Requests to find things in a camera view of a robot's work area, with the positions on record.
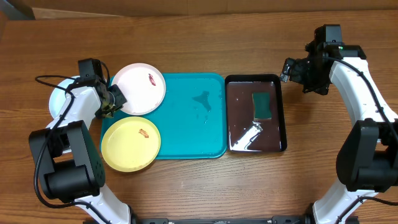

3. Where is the pink plate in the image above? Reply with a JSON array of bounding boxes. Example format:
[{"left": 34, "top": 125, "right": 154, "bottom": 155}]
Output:
[{"left": 111, "top": 63, "right": 166, "bottom": 116}]

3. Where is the yellow plate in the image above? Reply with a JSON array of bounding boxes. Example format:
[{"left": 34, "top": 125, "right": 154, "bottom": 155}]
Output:
[{"left": 101, "top": 116, "right": 161, "bottom": 172}]

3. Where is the light blue plate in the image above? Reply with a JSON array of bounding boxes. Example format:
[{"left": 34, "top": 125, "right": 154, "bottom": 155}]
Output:
[{"left": 49, "top": 79, "right": 73, "bottom": 118}]

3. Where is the green scrub sponge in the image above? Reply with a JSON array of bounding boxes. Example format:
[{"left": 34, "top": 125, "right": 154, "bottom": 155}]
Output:
[{"left": 252, "top": 92, "right": 272, "bottom": 120}]

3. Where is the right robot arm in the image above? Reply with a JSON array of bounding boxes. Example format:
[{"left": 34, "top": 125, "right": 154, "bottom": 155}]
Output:
[{"left": 280, "top": 45, "right": 397, "bottom": 223}]

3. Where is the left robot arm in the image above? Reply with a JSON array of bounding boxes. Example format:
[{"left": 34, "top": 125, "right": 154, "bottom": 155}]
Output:
[{"left": 29, "top": 81, "right": 136, "bottom": 223}]

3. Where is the teal plastic tray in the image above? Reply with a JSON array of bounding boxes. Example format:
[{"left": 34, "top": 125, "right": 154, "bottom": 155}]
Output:
[{"left": 99, "top": 73, "right": 228, "bottom": 161}]

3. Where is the black water basin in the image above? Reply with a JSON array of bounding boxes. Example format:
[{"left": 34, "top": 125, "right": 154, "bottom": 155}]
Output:
[{"left": 225, "top": 74, "right": 287, "bottom": 153}]

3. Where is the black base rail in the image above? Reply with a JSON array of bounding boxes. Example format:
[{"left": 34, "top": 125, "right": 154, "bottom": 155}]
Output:
[{"left": 137, "top": 216, "right": 310, "bottom": 224}]

